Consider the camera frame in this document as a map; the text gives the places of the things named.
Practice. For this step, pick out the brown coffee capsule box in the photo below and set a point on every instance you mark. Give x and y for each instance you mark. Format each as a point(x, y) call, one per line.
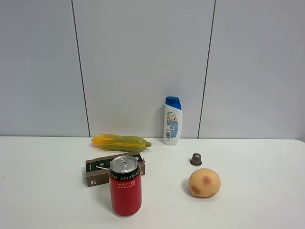
point(96, 170)

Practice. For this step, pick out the brown coffee capsule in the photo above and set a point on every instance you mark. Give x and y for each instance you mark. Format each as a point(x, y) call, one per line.
point(196, 159)

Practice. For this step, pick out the toy corn cob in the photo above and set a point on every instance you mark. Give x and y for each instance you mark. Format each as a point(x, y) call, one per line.
point(120, 143)

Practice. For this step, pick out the red soda can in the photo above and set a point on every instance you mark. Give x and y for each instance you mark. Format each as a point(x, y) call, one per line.
point(125, 185)

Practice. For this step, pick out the white blue shampoo bottle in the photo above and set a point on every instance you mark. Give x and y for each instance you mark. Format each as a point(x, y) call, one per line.
point(173, 121)

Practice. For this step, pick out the toy peach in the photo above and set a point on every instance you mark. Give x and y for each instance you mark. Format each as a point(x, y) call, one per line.
point(204, 183)

